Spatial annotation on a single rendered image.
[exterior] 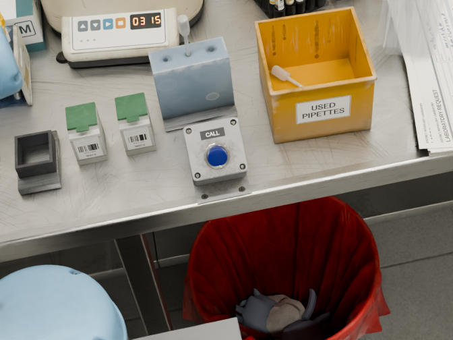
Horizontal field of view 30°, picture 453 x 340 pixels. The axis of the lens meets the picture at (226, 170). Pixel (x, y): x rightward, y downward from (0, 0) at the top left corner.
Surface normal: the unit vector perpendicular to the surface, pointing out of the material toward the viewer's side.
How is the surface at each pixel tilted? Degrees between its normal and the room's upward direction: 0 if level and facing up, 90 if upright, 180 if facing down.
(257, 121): 0
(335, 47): 90
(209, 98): 90
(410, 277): 0
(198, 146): 30
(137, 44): 25
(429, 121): 0
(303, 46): 90
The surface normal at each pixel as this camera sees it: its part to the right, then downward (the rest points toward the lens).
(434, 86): -0.09, -0.60
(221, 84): 0.22, 0.76
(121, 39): -0.07, -0.21
